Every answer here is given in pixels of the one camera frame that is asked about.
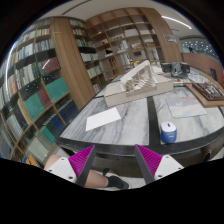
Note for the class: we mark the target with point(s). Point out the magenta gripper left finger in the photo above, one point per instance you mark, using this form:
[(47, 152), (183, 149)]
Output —
[(75, 168)]

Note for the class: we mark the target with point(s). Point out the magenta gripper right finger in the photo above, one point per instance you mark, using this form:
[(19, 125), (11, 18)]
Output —
[(154, 166)]

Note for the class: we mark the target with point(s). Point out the blue and white computer mouse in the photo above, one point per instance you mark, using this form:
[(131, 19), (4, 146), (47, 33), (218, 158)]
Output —
[(168, 132)]

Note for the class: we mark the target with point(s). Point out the grey mouse pad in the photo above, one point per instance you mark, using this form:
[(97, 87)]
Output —
[(183, 107)]

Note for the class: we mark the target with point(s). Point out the person's leg with black shoe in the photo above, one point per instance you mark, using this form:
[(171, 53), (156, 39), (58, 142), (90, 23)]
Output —
[(94, 179)]

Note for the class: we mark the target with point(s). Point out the white paper sheet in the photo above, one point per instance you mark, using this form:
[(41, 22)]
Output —
[(102, 118)]

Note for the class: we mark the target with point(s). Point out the large left bookshelf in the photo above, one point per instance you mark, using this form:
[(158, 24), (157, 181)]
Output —
[(43, 86)]

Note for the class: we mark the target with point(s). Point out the white architectural model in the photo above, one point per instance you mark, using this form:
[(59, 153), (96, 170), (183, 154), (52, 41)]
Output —
[(140, 82)]

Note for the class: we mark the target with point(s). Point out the black monitor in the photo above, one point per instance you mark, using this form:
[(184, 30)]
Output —
[(166, 67)]

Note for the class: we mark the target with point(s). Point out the wooden back bookshelf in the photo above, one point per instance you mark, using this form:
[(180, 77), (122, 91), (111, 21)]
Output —
[(111, 43)]

